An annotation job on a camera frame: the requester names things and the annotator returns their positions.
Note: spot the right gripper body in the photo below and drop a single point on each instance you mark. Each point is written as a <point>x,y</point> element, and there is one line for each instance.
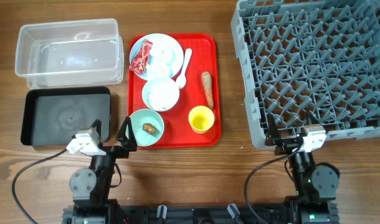
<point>286,146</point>

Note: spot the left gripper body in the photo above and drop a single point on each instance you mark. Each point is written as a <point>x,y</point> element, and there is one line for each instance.
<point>118,152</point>

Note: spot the brown food scrap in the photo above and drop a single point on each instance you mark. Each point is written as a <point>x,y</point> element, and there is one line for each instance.
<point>149,128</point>

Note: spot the white plastic spoon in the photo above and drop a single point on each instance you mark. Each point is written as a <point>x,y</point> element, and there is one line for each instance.
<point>181,79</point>

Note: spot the red serving tray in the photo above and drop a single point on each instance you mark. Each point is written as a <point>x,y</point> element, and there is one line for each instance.
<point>177,130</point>

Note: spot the light blue bowl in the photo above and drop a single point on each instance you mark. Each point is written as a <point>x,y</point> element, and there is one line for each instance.
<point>160,94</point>

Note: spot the carrot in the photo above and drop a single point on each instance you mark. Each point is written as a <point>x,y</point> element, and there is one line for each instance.
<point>207,86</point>

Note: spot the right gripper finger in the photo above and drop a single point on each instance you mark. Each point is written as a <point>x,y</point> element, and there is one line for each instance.
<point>310,118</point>
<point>273,137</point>

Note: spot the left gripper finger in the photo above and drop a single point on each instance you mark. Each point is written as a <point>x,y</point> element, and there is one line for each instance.
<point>96,130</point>
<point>126,136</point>

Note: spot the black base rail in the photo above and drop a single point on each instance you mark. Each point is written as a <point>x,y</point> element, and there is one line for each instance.
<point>271,213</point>

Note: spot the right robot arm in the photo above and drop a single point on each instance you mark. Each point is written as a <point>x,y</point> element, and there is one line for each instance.
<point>315,183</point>

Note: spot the mint green bowl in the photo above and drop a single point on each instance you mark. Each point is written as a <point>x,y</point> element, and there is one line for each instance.
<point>138,118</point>

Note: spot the white tissue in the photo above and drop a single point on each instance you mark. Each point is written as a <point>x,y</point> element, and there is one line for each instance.
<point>161,57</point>

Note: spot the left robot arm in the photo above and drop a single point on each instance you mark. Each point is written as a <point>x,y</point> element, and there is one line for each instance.
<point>91,186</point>

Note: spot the grey dishwasher rack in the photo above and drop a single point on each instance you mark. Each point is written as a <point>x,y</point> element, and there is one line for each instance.
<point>318,57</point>

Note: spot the black tray bin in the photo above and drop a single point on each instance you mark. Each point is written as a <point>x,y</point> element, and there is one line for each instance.
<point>53,116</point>

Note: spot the light blue plate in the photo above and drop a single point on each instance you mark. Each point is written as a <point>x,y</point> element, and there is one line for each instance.
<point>177,63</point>

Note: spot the yellow cup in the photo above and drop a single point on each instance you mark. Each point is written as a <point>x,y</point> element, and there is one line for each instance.
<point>201,119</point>

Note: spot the red snack wrapper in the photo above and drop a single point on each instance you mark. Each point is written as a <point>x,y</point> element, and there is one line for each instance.
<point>139,63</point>

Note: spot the clear plastic bin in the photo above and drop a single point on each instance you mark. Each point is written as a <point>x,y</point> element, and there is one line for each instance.
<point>70,53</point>

